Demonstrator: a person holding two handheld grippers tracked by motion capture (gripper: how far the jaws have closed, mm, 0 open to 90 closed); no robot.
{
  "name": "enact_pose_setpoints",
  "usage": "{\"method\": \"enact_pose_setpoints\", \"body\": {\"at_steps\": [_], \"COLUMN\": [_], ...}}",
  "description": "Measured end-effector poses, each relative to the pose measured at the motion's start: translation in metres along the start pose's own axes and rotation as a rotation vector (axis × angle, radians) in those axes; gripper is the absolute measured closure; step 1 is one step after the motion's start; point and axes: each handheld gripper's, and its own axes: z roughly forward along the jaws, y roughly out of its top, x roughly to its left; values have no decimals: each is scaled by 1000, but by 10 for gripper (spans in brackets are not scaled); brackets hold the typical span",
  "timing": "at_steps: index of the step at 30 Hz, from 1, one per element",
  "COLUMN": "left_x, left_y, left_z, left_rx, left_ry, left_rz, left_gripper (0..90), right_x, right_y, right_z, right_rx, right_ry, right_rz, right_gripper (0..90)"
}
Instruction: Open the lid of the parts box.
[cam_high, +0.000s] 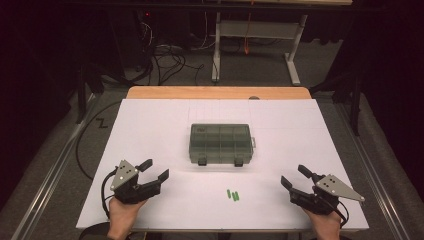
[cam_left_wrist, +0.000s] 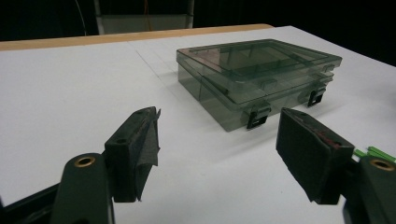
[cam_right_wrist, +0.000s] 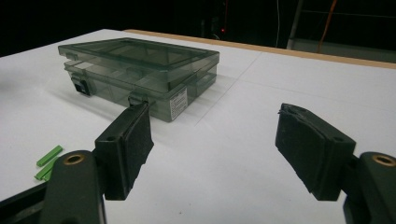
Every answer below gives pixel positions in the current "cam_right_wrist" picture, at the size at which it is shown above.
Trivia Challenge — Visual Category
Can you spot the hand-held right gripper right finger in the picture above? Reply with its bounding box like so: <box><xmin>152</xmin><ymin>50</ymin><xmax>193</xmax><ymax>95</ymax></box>
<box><xmin>275</xmin><ymin>103</ymin><xmax>357</xmax><ymax>202</ymax></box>

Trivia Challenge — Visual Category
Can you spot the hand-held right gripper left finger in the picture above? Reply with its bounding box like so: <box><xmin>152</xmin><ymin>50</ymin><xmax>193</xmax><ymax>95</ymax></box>
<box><xmin>93</xmin><ymin>102</ymin><xmax>155</xmax><ymax>201</ymax></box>

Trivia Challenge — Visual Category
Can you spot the transparent grey compartment box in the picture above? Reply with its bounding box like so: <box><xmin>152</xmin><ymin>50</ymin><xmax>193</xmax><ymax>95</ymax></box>
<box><xmin>57</xmin><ymin>36</ymin><xmax>220</xmax><ymax>123</ymax></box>

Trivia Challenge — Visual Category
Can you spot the wooden table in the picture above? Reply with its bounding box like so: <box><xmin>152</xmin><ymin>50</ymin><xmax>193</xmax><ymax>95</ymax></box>
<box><xmin>123</xmin><ymin>28</ymin><xmax>396</xmax><ymax>70</ymax></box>

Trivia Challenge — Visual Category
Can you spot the dark device with red light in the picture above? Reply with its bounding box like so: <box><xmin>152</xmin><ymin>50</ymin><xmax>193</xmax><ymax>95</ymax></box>
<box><xmin>200</xmin><ymin>15</ymin><xmax>231</xmax><ymax>40</ymax></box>

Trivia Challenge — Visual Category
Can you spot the white metal desk frame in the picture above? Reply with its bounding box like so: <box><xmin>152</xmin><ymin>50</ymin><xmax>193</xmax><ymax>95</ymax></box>
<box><xmin>285</xmin><ymin>0</ymin><xmax>396</xmax><ymax>63</ymax></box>

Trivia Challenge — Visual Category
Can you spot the orange cable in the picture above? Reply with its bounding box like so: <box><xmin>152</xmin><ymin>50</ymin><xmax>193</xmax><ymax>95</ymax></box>
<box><xmin>317</xmin><ymin>0</ymin><xmax>339</xmax><ymax>54</ymax></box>

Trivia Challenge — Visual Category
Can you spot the white cable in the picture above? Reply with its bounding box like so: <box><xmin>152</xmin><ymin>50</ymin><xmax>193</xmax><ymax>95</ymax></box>
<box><xmin>276</xmin><ymin>0</ymin><xmax>282</xmax><ymax>49</ymax></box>

